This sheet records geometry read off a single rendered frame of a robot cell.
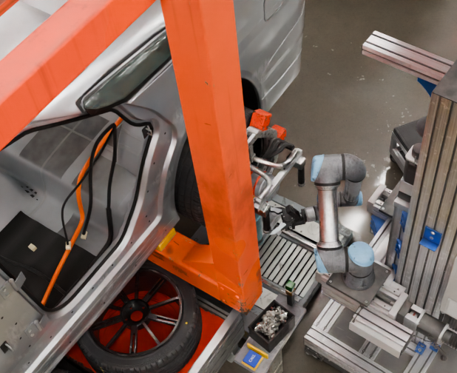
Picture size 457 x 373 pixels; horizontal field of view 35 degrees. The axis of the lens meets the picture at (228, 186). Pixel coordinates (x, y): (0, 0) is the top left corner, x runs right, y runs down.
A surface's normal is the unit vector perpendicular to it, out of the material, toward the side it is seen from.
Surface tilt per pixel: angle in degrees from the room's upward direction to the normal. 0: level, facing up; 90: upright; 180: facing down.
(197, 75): 90
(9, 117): 90
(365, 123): 0
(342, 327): 0
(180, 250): 0
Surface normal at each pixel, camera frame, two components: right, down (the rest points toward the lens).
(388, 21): -0.08, -0.59
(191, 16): -0.56, 0.69
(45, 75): 0.83, 0.41
